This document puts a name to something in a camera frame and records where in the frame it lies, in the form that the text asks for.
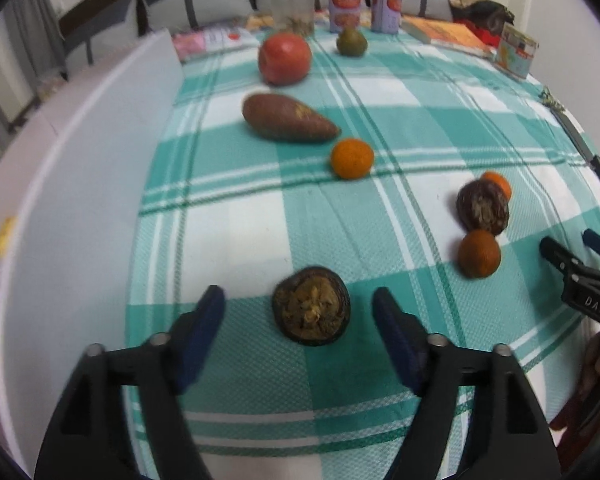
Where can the small orange tangerine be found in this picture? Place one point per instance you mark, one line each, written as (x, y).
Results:
(500, 182)

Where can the white board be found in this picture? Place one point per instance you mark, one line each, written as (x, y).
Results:
(70, 210)

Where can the clear plastic jar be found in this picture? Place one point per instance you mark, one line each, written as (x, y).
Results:
(292, 10)

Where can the dark shrivelled pomegranate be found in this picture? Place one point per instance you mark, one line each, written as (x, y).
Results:
(481, 208)

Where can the grey curtain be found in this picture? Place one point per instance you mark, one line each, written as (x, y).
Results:
(10, 70)

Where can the small yellow object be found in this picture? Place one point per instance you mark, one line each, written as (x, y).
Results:
(6, 234)

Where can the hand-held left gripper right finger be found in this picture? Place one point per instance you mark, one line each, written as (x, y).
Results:
(394, 332)

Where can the black bag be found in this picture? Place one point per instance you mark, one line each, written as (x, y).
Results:
(485, 12)

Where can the dark wooden headboard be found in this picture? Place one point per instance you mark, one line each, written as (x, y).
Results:
(95, 5)

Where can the bright orange tangerine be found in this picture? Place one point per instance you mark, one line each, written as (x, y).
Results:
(351, 158)

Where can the brown sweet potato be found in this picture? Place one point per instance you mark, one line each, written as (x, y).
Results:
(287, 119)

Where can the small colourful box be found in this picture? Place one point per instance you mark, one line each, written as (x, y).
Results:
(516, 51)

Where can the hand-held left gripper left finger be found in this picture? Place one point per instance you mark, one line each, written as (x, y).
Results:
(206, 327)

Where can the dark orange tangerine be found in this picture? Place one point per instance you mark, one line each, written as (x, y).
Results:
(478, 254)

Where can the pink printed papers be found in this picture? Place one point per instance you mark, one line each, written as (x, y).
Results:
(205, 40)

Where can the orange cover book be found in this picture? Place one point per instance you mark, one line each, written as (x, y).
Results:
(447, 35)

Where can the dark brown dried pomegranate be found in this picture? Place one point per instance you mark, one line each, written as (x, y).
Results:
(311, 305)

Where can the olive green citrus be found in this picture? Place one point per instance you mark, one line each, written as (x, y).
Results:
(351, 41)

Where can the green checkered blanket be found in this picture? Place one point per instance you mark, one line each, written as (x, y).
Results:
(370, 230)

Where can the purple labelled can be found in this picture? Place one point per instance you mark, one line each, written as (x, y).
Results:
(345, 6)
(386, 8)

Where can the red cloth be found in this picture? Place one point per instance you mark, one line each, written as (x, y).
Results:
(487, 37)

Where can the red pomegranate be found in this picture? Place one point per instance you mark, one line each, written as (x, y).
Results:
(285, 58)

